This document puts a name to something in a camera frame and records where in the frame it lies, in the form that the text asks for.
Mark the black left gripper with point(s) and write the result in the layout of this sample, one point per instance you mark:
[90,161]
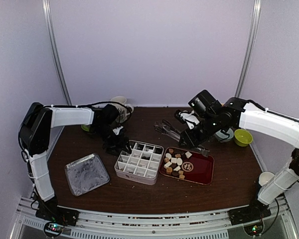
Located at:
[117,144]

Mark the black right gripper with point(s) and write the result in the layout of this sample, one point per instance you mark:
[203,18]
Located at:
[191,140]

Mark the white divided tin box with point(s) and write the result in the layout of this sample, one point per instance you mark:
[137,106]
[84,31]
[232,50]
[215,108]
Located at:
[141,165]

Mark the metal serving tongs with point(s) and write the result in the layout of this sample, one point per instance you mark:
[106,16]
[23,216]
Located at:
[166,128]

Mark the bunny print tin lid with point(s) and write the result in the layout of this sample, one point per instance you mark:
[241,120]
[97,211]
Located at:
[86,174]

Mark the red chocolate tray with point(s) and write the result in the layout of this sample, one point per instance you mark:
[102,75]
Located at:
[187,166]

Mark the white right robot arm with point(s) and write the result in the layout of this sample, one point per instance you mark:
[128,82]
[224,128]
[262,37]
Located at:
[281,132]

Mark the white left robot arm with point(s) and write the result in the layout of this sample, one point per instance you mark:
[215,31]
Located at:
[35,129]

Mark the light blue bowl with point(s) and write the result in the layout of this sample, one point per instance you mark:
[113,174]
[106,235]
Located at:
[223,136]

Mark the lime green bowl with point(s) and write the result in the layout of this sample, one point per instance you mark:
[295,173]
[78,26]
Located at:
[242,137]

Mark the beige floral mug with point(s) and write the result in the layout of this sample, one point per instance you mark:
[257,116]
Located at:
[125,109]

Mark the dark bowl white inside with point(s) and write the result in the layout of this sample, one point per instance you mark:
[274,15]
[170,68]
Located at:
[264,178]

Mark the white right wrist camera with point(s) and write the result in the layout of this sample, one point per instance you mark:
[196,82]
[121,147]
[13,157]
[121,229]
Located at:
[187,117]

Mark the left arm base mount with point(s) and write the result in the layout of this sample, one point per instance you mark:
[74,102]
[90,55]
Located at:
[56,224]

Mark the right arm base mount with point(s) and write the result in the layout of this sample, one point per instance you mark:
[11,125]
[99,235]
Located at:
[252,219]

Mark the metal front rail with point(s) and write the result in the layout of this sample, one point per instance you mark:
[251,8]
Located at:
[214,224]

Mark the right aluminium frame post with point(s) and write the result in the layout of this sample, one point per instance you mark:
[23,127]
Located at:
[254,26]

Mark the aluminium frame post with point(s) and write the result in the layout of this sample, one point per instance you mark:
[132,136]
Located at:
[254,26]
[55,54]

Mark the left aluminium frame post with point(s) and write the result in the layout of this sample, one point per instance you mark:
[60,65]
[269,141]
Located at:
[55,54]

